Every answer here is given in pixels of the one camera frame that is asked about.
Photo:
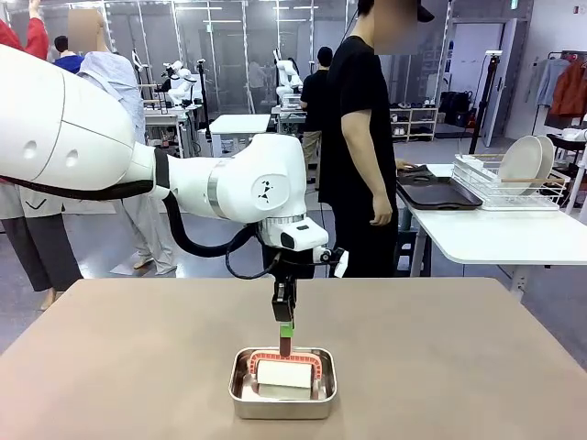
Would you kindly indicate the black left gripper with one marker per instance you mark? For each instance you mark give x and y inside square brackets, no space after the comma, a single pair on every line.
[293,266]

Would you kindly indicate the white round plate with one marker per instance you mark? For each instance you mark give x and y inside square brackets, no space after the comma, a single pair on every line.
[549,156]
[520,165]

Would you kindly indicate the person's right forearm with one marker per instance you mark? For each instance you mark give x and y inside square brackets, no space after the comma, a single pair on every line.
[364,176]

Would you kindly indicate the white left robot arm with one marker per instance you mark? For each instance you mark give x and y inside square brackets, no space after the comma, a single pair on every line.
[69,137]

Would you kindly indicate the person's right hand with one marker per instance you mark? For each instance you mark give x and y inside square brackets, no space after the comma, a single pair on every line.
[383,211]

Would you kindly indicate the person's left hand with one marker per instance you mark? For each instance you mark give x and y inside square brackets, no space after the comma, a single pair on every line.
[404,164]

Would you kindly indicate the steel rectangular container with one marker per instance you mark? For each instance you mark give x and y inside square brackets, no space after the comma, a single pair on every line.
[280,409]

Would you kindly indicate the grey plastic stool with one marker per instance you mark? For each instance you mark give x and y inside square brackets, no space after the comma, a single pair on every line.
[413,256]

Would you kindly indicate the white background desk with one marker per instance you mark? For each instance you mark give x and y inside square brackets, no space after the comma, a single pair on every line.
[240,124]

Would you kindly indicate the person with black cap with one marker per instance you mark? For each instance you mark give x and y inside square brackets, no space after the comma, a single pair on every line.
[314,105]

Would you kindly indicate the person in black t-shirt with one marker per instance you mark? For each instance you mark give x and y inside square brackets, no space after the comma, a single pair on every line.
[357,114]

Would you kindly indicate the white shoe rack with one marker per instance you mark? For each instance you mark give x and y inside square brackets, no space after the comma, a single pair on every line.
[413,124]

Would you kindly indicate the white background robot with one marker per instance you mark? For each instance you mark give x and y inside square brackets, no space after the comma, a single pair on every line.
[179,87]
[289,75]

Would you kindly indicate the white side table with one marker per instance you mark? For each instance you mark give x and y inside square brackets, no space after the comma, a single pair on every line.
[504,234]

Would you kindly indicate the black bag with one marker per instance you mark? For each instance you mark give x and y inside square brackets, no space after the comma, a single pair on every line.
[454,107]

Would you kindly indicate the mannequin in red jacket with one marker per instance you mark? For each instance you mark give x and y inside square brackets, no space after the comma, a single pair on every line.
[27,238]

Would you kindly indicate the mannequin in striped shirt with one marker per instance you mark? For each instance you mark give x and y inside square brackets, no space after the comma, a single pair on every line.
[114,78]

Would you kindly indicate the black clothes rack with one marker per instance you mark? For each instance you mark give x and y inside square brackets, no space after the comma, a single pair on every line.
[527,133]

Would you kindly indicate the person in blue hoodie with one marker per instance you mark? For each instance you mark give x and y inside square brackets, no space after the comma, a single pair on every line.
[69,57]

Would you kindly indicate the grey hanging shirt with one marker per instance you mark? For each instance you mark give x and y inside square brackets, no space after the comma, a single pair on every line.
[546,82]

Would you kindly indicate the orange hanging jacket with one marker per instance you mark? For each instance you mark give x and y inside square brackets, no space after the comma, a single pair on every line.
[571,91]

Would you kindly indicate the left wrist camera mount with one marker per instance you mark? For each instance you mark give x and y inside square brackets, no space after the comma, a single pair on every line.
[337,263]

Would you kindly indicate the black camera tripod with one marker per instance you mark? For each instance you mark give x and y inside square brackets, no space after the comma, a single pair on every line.
[486,101]

